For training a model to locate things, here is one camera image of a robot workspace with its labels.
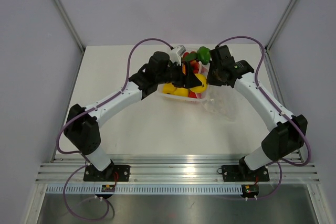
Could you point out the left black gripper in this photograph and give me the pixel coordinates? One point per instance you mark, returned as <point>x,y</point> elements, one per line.
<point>183,81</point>

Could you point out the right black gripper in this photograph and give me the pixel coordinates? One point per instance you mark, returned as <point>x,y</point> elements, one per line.
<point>212,81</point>

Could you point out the yellow lemon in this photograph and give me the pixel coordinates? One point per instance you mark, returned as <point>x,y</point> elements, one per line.
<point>202,84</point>

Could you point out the red tomato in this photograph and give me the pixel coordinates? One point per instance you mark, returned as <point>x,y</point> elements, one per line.
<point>194,95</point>

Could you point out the red lychee bunch with leaves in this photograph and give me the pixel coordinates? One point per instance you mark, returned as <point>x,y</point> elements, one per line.
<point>192,58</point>

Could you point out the yellow bell pepper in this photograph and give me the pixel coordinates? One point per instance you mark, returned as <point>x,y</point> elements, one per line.
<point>168,88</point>

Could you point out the clear zip top bag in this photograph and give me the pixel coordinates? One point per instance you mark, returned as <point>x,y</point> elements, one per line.
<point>222,101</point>

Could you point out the yellow pear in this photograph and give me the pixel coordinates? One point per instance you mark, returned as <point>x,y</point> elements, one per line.
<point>183,92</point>

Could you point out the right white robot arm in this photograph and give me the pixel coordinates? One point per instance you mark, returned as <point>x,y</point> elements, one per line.
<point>286,131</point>

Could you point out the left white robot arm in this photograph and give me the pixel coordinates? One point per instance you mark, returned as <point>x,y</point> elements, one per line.
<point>83,124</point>

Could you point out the white plastic basket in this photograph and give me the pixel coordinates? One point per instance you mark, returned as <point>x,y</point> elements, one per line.
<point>204,71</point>

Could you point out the orange spiky horned melon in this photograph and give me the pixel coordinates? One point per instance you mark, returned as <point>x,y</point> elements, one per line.
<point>184,69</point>

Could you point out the green bell pepper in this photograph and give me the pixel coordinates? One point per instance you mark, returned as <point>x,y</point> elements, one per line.
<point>203,55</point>

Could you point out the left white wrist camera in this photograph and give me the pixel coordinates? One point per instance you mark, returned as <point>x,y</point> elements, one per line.
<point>176,54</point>

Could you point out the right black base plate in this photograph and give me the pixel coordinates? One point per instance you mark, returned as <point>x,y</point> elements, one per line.
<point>233,173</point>

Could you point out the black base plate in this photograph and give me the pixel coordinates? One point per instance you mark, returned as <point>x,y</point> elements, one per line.
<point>233,173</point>
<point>117,173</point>

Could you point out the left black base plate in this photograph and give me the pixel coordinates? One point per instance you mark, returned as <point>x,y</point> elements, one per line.
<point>117,173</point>

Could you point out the aluminium mounting rail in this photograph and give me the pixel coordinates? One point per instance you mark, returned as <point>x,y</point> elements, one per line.
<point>171,169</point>

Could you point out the white slotted cable duct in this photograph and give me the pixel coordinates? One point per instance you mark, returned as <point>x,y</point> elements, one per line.
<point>123,189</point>

